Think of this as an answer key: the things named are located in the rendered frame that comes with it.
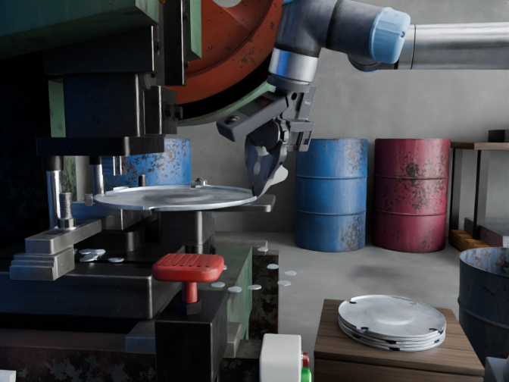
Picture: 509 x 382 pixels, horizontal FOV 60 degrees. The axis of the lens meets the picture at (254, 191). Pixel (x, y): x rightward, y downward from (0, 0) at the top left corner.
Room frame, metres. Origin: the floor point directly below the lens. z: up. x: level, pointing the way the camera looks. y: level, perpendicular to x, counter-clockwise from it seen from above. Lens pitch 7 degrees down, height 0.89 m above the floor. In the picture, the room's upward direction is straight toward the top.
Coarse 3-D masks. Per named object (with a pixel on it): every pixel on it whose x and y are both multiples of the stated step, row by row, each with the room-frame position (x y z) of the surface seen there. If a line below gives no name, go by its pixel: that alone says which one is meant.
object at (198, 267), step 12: (156, 264) 0.44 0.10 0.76; (168, 264) 0.44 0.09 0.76; (180, 264) 0.44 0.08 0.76; (192, 264) 0.44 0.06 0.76; (204, 264) 0.44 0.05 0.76; (216, 264) 0.44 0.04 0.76; (156, 276) 0.43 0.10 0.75; (168, 276) 0.43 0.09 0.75; (180, 276) 0.43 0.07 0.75; (192, 276) 0.42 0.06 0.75; (204, 276) 0.42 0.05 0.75; (216, 276) 0.43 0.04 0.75; (192, 288) 0.45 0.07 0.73; (192, 300) 0.45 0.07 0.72
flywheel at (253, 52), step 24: (264, 0) 1.14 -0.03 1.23; (216, 24) 1.16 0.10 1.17; (240, 24) 1.15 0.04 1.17; (264, 24) 1.11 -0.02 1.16; (216, 48) 1.16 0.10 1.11; (240, 48) 1.13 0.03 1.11; (264, 48) 1.11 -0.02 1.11; (192, 72) 1.16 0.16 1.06; (216, 72) 1.12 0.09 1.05; (240, 72) 1.12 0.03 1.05; (192, 96) 1.13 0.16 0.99; (216, 96) 1.15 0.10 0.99
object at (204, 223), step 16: (224, 208) 0.72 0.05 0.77; (240, 208) 0.71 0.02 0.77; (256, 208) 0.71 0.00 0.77; (160, 224) 0.75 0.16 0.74; (176, 224) 0.74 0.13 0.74; (192, 224) 0.74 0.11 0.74; (208, 224) 0.80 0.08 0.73; (160, 240) 0.75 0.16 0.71; (176, 240) 0.74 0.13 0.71; (192, 240) 0.74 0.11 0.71; (208, 240) 0.80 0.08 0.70
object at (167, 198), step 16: (112, 192) 0.84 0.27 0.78; (128, 192) 0.87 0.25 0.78; (144, 192) 0.87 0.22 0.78; (160, 192) 0.82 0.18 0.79; (176, 192) 0.82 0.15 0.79; (192, 192) 0.82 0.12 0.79; (208, 192) 0.87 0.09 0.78; (224, 192) 0.87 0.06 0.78; (240, 192) 0.87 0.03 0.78; (128, 208) 0.66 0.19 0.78; (144, 208) 0.66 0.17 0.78; (160, 208) 0.65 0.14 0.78; (176, 208) 0.65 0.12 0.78; (192, 208) 0.66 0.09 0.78; (208, 208) 0.67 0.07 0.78
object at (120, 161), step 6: (102, 156) 0.78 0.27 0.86; (108, 156) 0.78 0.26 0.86; (114, 156) 0.79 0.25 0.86; (120, 156) 0.79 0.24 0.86; (102, 162) 0.78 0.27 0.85; (108, 162) 0.78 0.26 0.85; (114, 162) 0.79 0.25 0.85; (120, 162) 0.79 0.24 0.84; (102, 168) 0.78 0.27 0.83; (108, 168) 0.78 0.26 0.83; (114, 168) 0.78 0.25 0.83; (120, 168) 0.79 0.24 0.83; (102, 174) 0.78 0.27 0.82; (108, 174) 0.78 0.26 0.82; (114, 174) 0.78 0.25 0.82; (120, 174) 0.79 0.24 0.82
